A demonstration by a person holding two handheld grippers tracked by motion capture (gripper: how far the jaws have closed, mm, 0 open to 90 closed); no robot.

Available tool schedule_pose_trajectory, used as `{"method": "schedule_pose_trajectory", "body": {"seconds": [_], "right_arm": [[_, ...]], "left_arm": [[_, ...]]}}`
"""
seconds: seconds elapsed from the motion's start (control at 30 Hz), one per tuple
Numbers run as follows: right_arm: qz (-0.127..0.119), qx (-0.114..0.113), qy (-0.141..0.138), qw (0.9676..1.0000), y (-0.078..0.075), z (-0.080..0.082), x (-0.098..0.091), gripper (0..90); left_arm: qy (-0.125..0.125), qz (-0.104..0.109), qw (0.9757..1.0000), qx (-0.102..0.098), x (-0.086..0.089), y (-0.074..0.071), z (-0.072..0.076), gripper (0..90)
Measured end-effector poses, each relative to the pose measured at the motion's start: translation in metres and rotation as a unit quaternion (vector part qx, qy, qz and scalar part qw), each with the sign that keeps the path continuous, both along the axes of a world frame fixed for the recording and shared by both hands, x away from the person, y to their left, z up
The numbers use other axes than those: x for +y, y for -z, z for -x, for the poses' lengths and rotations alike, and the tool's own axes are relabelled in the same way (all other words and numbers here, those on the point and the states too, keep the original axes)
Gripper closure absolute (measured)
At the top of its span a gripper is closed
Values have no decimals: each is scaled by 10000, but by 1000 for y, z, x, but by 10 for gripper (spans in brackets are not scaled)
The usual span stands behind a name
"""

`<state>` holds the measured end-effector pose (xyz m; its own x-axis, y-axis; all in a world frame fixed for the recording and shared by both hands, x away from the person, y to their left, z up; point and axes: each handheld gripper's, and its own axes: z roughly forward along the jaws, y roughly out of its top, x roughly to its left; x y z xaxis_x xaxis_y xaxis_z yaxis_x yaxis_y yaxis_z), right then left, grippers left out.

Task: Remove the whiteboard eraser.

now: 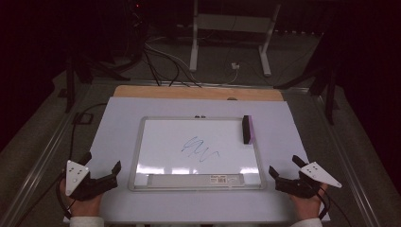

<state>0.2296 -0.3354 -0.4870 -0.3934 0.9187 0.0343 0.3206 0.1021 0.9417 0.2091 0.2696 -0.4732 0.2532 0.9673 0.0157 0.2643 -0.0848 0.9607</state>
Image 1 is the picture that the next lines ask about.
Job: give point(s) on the purple and black whiteboard eraser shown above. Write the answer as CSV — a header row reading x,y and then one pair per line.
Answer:
x,y
246,130

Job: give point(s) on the silver framed whiteboard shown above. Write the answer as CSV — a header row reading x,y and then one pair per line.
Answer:
x,y
164,142

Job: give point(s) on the black equipment rack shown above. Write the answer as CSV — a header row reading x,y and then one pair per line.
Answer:
x,y
135,28

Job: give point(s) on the person's left hand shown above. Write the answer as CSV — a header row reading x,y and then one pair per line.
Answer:
x,y
83,208

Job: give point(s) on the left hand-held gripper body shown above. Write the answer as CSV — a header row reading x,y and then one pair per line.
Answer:
x,y
76,176

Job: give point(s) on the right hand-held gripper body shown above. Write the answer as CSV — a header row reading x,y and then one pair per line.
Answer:
x,y
318,175

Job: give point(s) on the white metal stand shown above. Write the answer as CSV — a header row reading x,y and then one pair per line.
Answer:
x,y
194,47

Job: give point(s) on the white table sheet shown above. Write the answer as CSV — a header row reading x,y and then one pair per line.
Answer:
x,y
119,126

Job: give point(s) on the silver metal floor rail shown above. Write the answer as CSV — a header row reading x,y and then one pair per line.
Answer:
x,y
346,157
38,164

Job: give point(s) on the person's right hand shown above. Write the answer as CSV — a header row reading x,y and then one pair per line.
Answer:
x,y
307,208

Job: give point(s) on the black floor plate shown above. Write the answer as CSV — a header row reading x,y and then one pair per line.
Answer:
x,y
83,118

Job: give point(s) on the wooden table board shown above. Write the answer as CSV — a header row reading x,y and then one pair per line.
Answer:
x,y
189,93

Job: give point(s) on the black tripod stand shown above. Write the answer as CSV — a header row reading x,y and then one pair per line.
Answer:
x,y
330,94
70,82

